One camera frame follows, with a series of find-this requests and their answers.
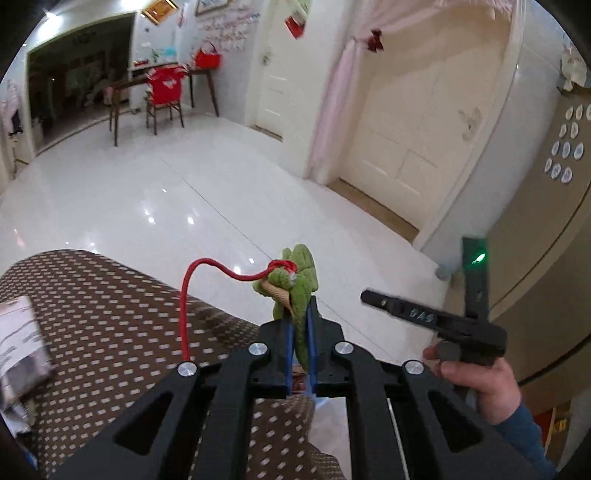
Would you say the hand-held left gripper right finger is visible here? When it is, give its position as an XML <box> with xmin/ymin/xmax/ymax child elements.
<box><xmin>306</xmin><ymin>295</ymin><xmax>527</xmax><ymax>480</ymax></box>

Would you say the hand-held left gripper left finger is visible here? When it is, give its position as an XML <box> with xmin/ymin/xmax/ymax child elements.
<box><xmin>44</xmin><ymin>318</ymin><xmax>296</xmax><ymax>480</ymax></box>

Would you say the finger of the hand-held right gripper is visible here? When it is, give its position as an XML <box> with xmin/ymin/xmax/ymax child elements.
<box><xmin>361</xmin><ymin>289</ymin><xmax>447</xmax><ymax>330</ymax></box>

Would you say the green plush toy red cord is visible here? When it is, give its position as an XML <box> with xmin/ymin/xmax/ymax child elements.
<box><xmin>180</xmin><ymin>244</ymin><xmax>321</xmax><ymax>371</ymax></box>

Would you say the person's right forearm blue sleeve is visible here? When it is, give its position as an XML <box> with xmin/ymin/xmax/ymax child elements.
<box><xmin>492</xmin><ymin>401</ymin><xmax>559</xmax><ymax>480</ymax></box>

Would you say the person's right hand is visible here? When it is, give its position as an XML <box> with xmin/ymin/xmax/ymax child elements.
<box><xmin>424</xmin><ymin>344</ymin><xmax>522</xmax><ymax>425</ymax></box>

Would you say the beige cabinet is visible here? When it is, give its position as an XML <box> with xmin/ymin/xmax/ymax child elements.
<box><xmin>485</xmin><ymin>83</ymin><xmax>591</xmax><ymax>386</ymax></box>

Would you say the brown dotted tablecloth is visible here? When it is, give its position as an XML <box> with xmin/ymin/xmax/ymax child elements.
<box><xmin>0</xmin><ymin>249</ymin><xmax>352</xmax><ymax>480</ymax></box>

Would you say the wide white panel door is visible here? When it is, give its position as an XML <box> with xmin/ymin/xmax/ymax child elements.
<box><xmin>344</xmin><ymin>28</ymin><xmax>491</xmax><ymax>228</ymax></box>

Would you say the cluster of white oval magnets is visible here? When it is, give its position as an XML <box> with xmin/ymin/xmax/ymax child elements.
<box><xmin>544</xmin><ymin>104</ymin><xmax>591</xmax><ymax>184</ymax></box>

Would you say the pink curtain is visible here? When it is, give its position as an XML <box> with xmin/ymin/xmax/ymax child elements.
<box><xmin>305</xmin><ymin>0</ymin><xmax>402</xmax><ymax>183</ymax></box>

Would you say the narrow white door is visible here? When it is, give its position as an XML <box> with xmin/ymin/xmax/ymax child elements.
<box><xmin>253</xmin><ymin>0</ymin><xmax>324</xmax><ymax>140</ymax></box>

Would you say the red bow curtain tie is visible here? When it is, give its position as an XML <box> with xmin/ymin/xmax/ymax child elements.
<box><xmin>364</xmin><ymin>28</ymin><xmax>387</xmax><ymax>53</ymax></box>

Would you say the wooden chair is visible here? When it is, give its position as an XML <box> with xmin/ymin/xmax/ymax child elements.
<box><xmin>144</xmin><ymin>69</ymin><xmax>188</xmax><ymax>136</ymax></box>

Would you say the white hanging ornament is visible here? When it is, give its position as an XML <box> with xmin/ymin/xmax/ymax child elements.
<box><xmin>558</xmin><ymin>45</ymin><xmax>591</xmax><ymax>92</ymax></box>

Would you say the red cloth chair cover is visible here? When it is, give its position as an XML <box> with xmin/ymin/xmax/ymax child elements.
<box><xmin>147</xmin><ymin>67</ymin><xmax>188</xmax><ymax>104</ymax></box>

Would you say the red bag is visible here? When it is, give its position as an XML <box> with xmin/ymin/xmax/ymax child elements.
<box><xmin>193</xmin><ymin>44</ymin><xmax>222</xmax><ymax>71</ymax></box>

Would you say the dark wooden table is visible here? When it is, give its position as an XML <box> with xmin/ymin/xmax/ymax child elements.
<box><xmin>107</xmin><ymin>67</ymin><xmax>220</xmax><ymax>147</ymax></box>

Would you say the white framed picture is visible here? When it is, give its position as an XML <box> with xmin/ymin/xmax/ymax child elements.
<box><xmin>195</xmin><ymin>0</ymin><xmax>230</xmax><ymax>17</ymax></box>

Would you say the gold framed picture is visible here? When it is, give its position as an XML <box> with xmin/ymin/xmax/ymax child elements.
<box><xmin>142</xmin><ymin>0</ymin><xmax>179</xmax><ymax>25</ymax></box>

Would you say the pink striped hanging cloth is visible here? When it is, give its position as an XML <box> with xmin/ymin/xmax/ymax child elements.
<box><xmin>0</xmin><ymin>84</ymin><xmax>22</xmax><ymax>121</ymax></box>

